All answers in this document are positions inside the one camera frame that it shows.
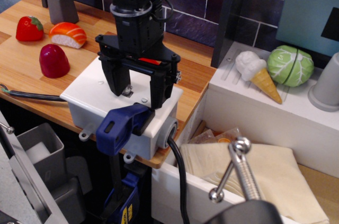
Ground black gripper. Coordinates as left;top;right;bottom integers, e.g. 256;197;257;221
95;3;181;109

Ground clear light switch toggle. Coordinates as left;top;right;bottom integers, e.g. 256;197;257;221
121;85;133;98

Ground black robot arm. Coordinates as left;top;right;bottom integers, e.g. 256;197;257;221
95;0;181;109

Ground red toy chili pepper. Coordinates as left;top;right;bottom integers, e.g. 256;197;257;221
139;58;161;65

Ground blue bar clamp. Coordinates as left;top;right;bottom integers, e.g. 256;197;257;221
96;103;155;223

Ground toy salmon sushi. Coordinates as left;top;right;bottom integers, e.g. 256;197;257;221
49;22;87;49

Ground dark red toy half-egg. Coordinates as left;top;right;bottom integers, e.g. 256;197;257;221
39;44;70;78

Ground plastic snack bags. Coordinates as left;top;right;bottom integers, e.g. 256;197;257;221
189;128;242;144

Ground white drawer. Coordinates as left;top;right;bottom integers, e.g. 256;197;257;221
151;41;339;224

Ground grey toy salt shaker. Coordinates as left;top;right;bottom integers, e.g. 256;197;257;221
47;0;79;24

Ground toy ice cream cone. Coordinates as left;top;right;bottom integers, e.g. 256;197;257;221
235;51;282;104

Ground grey metal bin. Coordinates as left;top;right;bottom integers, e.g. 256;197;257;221
17;123;86;223

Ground red toy strawberry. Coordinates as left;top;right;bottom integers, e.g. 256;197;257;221
16;16;44;41

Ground green toy cabbage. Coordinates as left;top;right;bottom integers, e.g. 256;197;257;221
267;45;314;87

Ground cream folded cloth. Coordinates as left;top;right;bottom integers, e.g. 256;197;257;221
179;143;330;224

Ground teal box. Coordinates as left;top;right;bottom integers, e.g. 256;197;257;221
276;0;338;57

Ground grey plastic cup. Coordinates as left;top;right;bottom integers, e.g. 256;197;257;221
308;52;338;112

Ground white switch box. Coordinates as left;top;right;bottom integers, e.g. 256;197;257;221
60;59;183;160

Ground dark grey post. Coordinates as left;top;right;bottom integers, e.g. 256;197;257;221
211;0;243;68

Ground black cable left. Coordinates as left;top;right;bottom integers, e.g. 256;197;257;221
0;84;67;102

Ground metal screw clamp handle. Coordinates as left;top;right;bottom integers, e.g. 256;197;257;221
209;136;262;203

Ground black power cable right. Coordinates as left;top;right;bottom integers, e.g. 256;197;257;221
166;137;190;224

